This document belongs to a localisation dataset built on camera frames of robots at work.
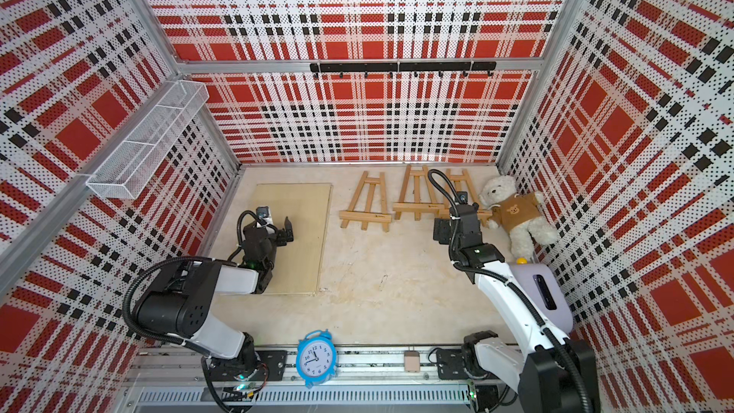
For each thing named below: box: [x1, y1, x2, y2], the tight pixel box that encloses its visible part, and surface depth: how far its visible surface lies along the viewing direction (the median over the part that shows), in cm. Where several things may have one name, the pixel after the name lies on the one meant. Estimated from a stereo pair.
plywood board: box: [256, 183, 333, 296], surface depth 98 cm
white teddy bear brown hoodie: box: [478, 174, 559, 261], surface depth 97 cm
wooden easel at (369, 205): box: [339, 171, 392, 233], surface depth 110 cm
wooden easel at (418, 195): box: [392, 164, 445, 221], surface depth 113 cm
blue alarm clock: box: [296, 328, 338, 390], surface depth 75 cm
